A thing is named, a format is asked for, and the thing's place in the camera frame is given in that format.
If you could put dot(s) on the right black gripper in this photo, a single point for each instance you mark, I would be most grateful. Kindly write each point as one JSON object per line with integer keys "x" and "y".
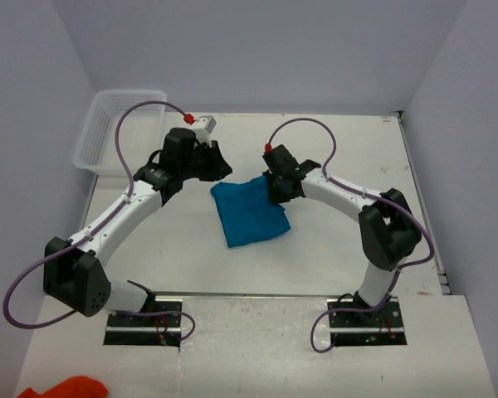
{"x": 279, "y": 182}

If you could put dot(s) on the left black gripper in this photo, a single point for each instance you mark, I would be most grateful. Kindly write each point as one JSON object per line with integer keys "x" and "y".
{"x": 210, "y": 158}

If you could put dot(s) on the blue t shirt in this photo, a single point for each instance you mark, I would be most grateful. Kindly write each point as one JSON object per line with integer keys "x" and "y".
{"x": 246, "y": 215}

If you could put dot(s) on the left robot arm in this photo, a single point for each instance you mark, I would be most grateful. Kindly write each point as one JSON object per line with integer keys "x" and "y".
{"x": 74, "y": 270}

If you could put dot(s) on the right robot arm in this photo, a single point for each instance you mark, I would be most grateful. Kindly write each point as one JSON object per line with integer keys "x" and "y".
{"x": 388, "y": 234}

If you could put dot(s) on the white plastic basket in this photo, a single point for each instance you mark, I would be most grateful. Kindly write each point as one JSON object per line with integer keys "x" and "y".
{"x": 141, "y": 132}

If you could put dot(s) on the orange t shirt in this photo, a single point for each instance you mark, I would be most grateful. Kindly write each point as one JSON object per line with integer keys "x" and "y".
{"x": 73, "y": 387}

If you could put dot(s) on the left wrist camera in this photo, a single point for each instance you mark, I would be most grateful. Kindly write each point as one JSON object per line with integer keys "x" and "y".
{"x": 202, "y": 127}

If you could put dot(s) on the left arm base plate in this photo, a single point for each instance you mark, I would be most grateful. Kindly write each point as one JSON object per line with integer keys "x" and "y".
{"x": 122, "y": 330}

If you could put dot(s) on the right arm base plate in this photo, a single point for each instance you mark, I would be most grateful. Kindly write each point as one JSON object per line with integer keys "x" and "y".
{"x": 380, "y": 329}

